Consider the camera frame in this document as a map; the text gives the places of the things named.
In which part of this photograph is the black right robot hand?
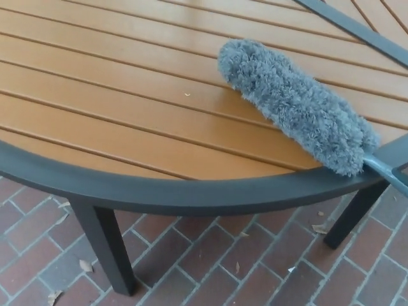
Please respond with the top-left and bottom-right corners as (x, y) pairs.
(389, 161), (408, 187)

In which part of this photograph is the grey fluffy microfiber duster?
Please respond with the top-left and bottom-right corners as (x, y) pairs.
(217, 38), (408, 194)

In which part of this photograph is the round wooden slat table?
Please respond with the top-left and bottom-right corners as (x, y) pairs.
(0, 0), (408, 305)

